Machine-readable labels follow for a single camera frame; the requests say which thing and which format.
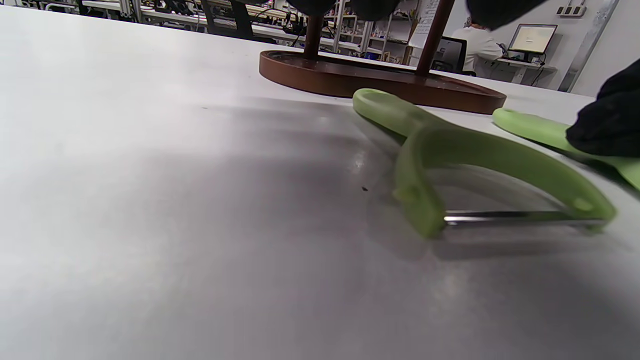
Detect person's left hand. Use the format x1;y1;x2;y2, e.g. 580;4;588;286
285;0;640;158

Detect green vegetable scraper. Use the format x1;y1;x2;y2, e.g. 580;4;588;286
352;88;617;239
492;107;640;192

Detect dark wooden key rack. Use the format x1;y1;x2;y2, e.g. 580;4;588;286
259;0;507;115

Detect grey metal column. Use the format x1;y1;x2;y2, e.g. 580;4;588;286
558;0;622;94

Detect white office desk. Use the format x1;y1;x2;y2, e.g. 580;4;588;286
477;55;557;86

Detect computer monitor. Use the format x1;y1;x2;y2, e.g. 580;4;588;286
508;23;559;56

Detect black desk chair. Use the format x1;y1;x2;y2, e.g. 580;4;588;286
432;36;477;77

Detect white paper sign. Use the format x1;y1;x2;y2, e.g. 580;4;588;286
409;0;441;36

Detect white storage shelving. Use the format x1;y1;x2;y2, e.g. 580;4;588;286
327;0;418;65

